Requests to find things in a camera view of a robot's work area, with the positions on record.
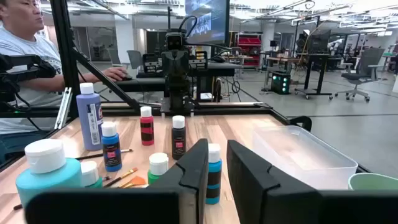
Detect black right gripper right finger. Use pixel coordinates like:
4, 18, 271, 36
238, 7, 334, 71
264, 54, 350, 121
226, 139, 322, 224

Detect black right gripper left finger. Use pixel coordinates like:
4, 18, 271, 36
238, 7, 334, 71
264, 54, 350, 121
149, 138, 210, 224

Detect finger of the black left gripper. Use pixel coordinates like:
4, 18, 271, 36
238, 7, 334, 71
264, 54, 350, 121
176, 77, 187, 105
167, 77, 178, 105

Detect cyan paint bottle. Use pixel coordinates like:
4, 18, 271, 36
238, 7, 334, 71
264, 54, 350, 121
205, 142, 223, 205

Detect black paint bottle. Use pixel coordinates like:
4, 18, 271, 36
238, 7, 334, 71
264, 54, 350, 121
171, 114, 187, 161

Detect red paint bottle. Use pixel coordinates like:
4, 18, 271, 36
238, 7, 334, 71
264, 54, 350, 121
139, 106, 155, 146

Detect clear plastic bin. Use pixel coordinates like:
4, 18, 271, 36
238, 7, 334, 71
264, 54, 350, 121
251, 125, 359, 190

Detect orange fan paintbrush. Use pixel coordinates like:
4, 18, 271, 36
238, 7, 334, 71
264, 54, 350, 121
119, 175, 147, 189

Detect gold ferrule paintbrush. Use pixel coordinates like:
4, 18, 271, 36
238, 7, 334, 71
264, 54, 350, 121
103, 167, 139, 189

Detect blue paint bottle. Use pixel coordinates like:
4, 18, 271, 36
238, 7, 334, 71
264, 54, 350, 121
101, 121, 123, 172

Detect large lavender paint bottle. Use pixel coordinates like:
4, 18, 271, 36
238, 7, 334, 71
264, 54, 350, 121
76, 82, 104, 152

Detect aqua green paint bottle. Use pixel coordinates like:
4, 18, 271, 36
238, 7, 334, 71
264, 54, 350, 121
80, 161, 104, 189

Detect pale green cup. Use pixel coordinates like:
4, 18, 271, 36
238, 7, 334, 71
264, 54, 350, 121
347, 172, 398, 191

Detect large turquoise paint bottle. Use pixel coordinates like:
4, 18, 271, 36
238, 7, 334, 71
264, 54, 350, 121
15, 138, 83, 208

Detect grey office chair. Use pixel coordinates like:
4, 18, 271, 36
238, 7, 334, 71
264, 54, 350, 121
126, 49, 144, 70
334, 47, 386, 103

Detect large computer monitor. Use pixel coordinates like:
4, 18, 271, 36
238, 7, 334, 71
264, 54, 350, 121
184, 0, 231, 46

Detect red storage rack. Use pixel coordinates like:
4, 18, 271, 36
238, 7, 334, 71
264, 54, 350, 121
235, 32, 264, 68

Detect black table clamp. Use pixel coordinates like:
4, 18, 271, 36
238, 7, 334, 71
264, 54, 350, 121
289, 115, 313, 131

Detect computer tower green lights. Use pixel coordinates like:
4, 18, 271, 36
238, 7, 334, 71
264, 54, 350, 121
269, 70, 292, 95

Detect silver aluminium bar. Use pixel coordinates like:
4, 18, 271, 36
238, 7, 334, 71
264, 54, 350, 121
53, 86, 73, 130

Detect black rolling stand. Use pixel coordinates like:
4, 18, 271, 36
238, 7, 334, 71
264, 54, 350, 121
294, 15, 334, 101

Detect black mounted device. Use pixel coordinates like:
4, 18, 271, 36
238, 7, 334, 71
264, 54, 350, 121
0, 53, 57, 108

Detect person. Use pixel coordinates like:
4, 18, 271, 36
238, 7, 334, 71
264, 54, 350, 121
0, 0, 129, 166

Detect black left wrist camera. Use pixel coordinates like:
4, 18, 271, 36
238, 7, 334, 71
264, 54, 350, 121
164, 29, 187, 52

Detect thin black handle paintbrush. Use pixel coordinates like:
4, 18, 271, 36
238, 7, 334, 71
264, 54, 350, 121
75, 149, 134, 161

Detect black aluminium frame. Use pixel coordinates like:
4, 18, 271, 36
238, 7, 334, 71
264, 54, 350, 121
0, 0, 371, 174

